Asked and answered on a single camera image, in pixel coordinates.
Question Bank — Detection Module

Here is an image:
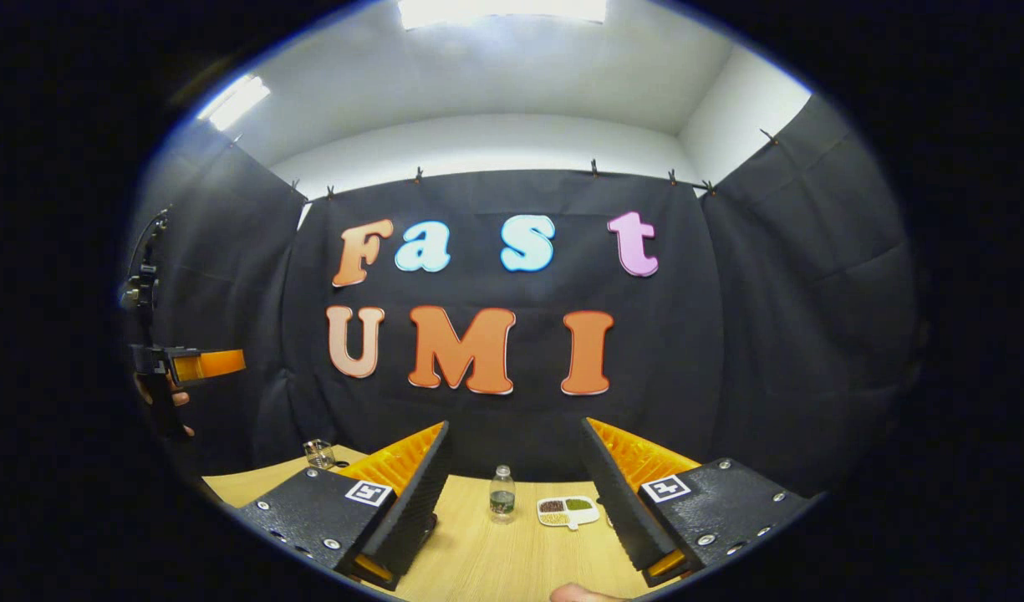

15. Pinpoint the small ceiling light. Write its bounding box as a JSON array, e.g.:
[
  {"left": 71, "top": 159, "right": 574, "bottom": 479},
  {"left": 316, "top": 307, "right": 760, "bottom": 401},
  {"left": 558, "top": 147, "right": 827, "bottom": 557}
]
[{"left": 198, "top": 74, "right": 272, "bottom": 132}]

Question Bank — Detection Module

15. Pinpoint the clear plastic water bottle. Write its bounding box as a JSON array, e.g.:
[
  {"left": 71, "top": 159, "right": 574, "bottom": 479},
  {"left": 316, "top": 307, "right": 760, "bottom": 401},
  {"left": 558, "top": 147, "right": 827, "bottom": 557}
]
[{"left": 489, "top": 465, "right": 517, "bottom": 524}]

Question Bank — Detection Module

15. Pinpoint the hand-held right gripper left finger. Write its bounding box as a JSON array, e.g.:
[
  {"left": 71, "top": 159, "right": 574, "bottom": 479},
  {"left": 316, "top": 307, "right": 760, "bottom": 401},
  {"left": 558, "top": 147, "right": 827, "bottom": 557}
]
[{"left": 236, "top": 420, "right": 454, "bottom": 593}]

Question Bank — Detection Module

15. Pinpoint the large rectangular ceiling light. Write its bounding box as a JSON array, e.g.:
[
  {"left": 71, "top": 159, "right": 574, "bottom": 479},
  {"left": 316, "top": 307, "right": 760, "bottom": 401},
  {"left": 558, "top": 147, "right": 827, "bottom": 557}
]
[{"left": 397, "top": 0, "right": 609, "bottom": 30}]

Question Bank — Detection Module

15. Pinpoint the pale rounded object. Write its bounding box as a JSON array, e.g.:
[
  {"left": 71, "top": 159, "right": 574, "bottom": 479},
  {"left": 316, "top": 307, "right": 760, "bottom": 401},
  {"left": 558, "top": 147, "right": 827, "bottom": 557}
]
[{"left": 550, "top": 583, "right": 628, "bottom": 602}]

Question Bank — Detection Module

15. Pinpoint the black backdrop cloth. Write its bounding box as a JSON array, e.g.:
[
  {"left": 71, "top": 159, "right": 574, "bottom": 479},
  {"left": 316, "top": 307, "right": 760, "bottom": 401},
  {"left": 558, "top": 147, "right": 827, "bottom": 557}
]
[{"left": 123, "top": 92, "right": 926, "bottom": 503}]

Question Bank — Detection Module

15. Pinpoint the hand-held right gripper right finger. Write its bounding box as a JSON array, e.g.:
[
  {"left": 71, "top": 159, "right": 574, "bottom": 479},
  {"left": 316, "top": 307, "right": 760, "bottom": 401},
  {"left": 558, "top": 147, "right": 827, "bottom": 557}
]
[{"left": 580, "top": 416, "right": 818, "bottom": 588}]

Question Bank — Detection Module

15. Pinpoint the white divided bean dish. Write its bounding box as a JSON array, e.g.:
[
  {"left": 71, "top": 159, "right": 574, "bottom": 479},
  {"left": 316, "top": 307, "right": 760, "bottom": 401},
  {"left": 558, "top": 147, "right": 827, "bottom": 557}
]
[{"left": 537, "top": 496, "right": 601, "bottom": 531}]

